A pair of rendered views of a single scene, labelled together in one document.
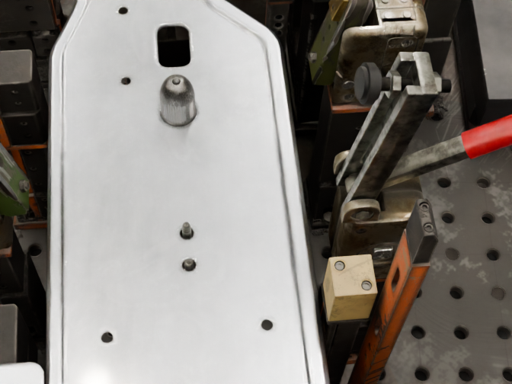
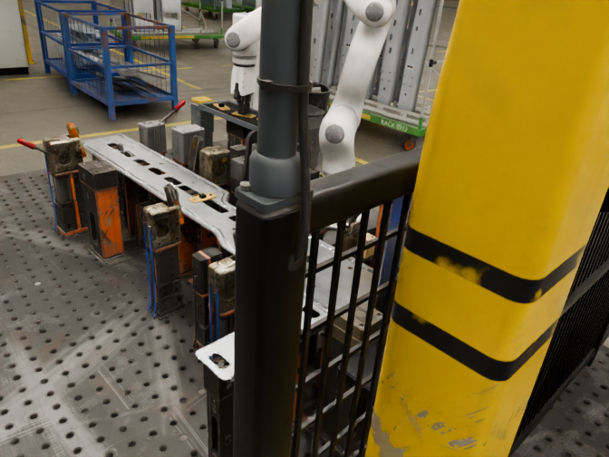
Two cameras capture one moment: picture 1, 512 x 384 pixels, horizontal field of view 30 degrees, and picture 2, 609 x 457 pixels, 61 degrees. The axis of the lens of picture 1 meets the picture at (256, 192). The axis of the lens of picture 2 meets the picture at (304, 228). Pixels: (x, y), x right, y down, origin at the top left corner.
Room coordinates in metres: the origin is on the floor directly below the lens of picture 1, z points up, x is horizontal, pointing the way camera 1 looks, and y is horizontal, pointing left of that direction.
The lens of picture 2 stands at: (-0.51, 0.75, 1.67)
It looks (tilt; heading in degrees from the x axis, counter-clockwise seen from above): 27 degrees down; 322
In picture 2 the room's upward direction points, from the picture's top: 5 degrees clockwise
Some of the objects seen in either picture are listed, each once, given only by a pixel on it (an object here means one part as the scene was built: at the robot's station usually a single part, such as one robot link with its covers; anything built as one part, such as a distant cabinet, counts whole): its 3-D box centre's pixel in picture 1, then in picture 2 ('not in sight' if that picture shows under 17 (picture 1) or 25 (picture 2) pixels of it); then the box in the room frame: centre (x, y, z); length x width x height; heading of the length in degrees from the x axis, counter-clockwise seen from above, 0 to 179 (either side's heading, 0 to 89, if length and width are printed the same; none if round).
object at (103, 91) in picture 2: not in sight; (120, 63); (5.67, -1.14, 0.47); 1.20 x 0.80 x 0.95; 5
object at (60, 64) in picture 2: not in sight; (83, 43); (7.07, -1.10, 0.47); 1.20 x 0.80 x 0.95; 2
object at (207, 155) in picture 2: not in sight; (214, 200); (1.01, 0.00, 0.89); 0.13 x 0.11 x 0.38; 99
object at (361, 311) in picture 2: not in sight; (350, 381); (0.08, 0.14, 0.88); 0.08 x 0.08 x 0.36; 9
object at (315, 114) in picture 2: not in sight; (299, 126); (3.11, -1.88, 0.36); 0.54 x 0.50 x 0.73; 93
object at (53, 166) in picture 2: not in sight; (68, 186); (1.38, 0.40, 0.88); 0.15 x 0.11 x 0.36; 99
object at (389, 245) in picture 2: not in sight; (401, 245); (0.10, 0.03, 1.17); 0.12 x 0.01 x 0.34; 99
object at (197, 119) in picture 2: not in sight; (203, 156); (1.36, -0.13, 0.92); 0.08 x 0.08 x 0.44; 9
